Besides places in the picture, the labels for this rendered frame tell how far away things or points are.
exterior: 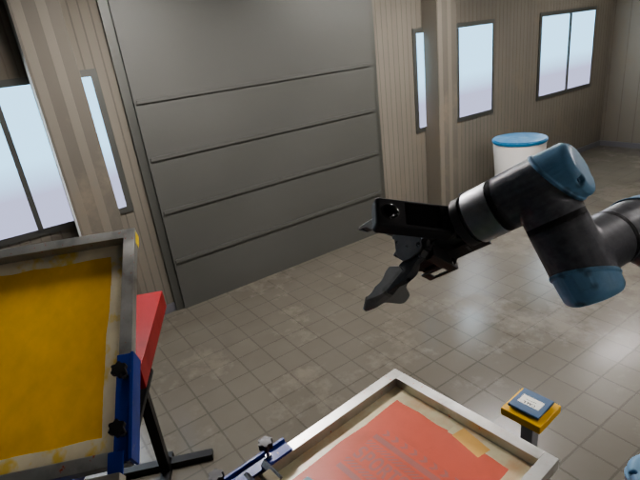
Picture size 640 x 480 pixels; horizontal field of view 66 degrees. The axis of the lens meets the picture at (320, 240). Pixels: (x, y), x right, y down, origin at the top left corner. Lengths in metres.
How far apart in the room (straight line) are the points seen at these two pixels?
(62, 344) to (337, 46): 3.95
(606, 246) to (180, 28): 3.91
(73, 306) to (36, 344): 0.15
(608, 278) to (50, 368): 1.48
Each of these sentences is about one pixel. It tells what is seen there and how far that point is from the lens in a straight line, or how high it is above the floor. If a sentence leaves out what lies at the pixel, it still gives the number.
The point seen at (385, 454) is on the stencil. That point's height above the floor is 0.96.
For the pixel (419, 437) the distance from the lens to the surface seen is 1.62.
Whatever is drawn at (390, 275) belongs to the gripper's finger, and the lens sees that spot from 0.74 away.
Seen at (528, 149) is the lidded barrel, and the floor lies 0.69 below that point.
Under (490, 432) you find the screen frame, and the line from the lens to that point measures 1.60.
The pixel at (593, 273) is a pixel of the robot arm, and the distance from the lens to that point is 0.66.
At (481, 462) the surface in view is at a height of 0.96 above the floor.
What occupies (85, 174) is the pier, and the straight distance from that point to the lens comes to 3.95.
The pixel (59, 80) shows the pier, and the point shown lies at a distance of 3.89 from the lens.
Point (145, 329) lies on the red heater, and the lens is 2.12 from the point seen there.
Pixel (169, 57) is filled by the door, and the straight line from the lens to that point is 4.25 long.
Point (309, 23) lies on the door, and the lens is 4.85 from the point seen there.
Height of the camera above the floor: 2.09
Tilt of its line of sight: 22 degrees down
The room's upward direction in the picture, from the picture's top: 7 degrees counter-clockwise
